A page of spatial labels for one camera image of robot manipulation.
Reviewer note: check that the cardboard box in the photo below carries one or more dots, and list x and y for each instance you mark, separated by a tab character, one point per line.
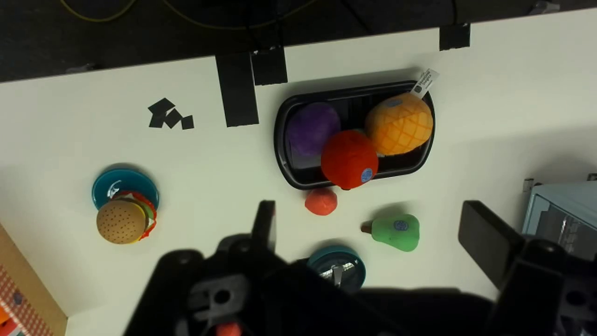
26	306

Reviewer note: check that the purple plush ball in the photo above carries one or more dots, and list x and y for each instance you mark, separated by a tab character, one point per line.
308	131

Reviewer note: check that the orange plush pineapple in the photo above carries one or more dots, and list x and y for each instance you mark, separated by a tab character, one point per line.
399	123

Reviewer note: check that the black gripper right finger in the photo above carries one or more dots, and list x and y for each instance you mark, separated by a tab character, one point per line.
487	239

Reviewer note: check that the red plush apple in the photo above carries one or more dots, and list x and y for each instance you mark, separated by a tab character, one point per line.
349	159

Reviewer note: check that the blue toy pan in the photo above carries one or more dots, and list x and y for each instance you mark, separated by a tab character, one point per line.
336	250

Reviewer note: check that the light blue toy oven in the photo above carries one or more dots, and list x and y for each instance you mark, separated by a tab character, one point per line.
564	213

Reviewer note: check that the plush toy hamburger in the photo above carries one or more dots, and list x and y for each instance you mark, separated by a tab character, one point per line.
125	219

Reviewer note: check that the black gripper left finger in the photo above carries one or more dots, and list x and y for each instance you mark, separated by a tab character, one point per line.
261	233

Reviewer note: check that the black plastic tray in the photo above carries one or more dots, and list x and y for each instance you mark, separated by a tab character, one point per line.
353	107

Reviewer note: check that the green plush pear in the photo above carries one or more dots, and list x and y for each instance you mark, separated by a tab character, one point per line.
399	232

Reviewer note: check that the small red plush tomato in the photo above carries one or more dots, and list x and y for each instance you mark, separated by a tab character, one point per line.
321	202

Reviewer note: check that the small blue plate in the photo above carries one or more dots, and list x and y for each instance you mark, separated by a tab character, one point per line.
123	177

